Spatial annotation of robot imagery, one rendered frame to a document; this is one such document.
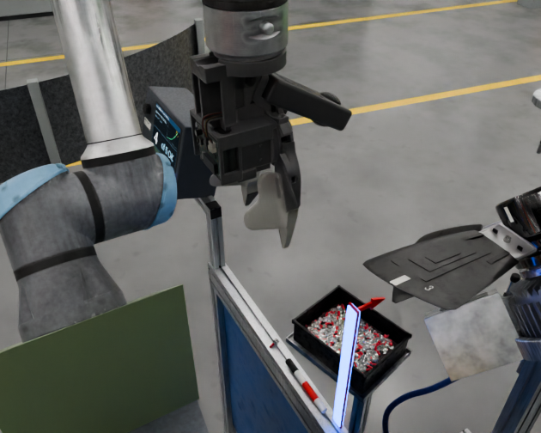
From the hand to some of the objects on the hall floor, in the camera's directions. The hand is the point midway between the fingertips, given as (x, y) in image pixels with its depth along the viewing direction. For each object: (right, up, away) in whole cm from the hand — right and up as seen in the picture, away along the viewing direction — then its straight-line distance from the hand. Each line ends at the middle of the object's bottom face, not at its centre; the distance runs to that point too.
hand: (270, 216), depth 61 cm
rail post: (-14, -81, +130) cm, 154 cm away
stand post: (+60, -100, +105) cm, 157 cm away
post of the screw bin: (+22, -98, +108) cm, 147 cm away
